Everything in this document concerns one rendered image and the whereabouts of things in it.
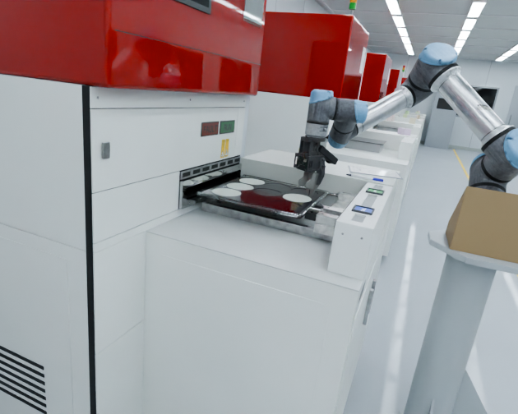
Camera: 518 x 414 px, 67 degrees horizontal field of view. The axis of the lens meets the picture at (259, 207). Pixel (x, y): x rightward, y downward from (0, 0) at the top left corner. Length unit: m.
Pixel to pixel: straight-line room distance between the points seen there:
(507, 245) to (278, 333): 0.77
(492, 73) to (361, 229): 13.61
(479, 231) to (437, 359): 0.52
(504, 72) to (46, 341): 14.10
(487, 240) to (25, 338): 1.44
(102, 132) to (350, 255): 0.67
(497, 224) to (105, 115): 1.16
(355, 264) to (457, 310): 0.61
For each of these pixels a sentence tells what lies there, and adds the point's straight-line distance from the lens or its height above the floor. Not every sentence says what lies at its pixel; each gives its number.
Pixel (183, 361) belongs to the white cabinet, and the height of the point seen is 0.43.
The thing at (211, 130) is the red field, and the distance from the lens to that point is 1.41.
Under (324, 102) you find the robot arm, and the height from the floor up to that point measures 1.23.
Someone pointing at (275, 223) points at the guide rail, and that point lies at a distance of 1.28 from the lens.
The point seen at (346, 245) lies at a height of 0.90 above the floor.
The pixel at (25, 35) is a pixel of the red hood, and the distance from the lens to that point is 1.11.
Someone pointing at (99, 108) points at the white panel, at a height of 1.17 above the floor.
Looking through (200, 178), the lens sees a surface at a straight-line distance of 1.37.
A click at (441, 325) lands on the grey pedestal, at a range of 1.59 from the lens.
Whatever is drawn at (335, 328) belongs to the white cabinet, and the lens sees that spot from 1.05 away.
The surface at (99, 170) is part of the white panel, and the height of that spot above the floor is 1.03.
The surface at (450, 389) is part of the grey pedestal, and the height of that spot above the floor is 0.28.
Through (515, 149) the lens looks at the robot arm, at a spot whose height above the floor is 1.16.
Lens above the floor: 1.26
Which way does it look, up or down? 17 degrees down
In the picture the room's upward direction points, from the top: 6 degrees clockwise
